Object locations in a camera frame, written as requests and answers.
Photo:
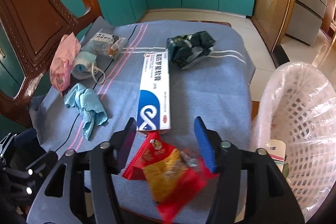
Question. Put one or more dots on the red yellow snack wrapper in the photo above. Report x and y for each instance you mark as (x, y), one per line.
(174, 177)

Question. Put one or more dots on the white lattice trash basket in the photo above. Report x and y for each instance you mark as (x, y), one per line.
(297, 107)

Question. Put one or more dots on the blue striped table cloth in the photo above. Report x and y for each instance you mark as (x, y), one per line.
(215, 89)

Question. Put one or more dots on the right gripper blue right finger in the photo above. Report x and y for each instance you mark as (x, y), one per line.
(225, 159)

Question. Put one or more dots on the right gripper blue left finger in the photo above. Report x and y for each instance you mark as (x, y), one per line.
(106, 159)

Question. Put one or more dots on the pink plastic package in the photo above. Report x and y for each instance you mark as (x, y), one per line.
(62, 63)

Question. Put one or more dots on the blue white face mask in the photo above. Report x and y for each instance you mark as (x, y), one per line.
(84, 67)

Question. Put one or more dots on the clear plastic snack bag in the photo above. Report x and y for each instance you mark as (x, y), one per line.
(104, 43)

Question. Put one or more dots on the dark green crumpled wrapper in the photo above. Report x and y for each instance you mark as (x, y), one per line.
(186, 50)

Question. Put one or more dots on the grey refrigerator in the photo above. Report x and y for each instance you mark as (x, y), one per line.
(306, 20)

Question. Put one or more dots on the light blue cloth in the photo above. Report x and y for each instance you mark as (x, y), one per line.
(89, 106)

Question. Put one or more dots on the white paper cup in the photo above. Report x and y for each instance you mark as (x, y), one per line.
(277, 149)

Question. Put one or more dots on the carved wooden chair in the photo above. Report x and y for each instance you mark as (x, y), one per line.
(34, 29)

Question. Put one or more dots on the white blue ointment box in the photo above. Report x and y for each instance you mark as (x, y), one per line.
(154, 94)

